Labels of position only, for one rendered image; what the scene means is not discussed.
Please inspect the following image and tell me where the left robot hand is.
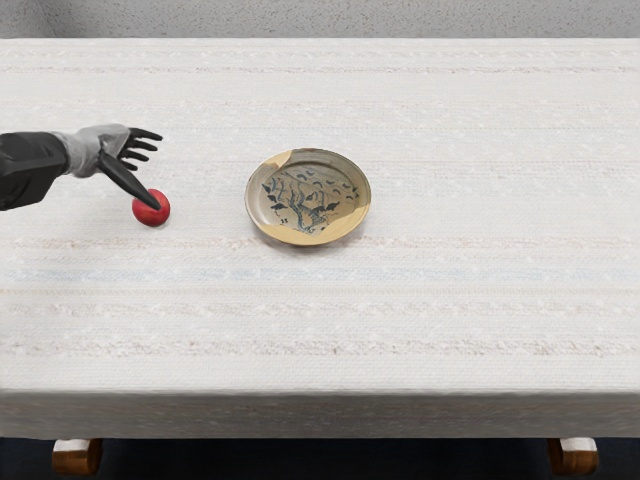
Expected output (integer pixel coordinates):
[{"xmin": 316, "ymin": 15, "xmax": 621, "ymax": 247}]
[{"xmin": 53, "ymin": 123, "xmax": 164, "ymax": 211}]

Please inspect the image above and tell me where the patterned ceramic plate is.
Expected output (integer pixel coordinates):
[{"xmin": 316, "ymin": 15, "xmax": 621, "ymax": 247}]
[{"xmin": 244, "ymin": 147, "xmax": 373, "ymax": 247}]

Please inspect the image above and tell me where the red round fruit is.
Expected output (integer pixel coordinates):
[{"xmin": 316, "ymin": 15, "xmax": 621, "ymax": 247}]
[{"xmin": 131, "ymin": 188, "xmax": 172, "ymax": 228}]

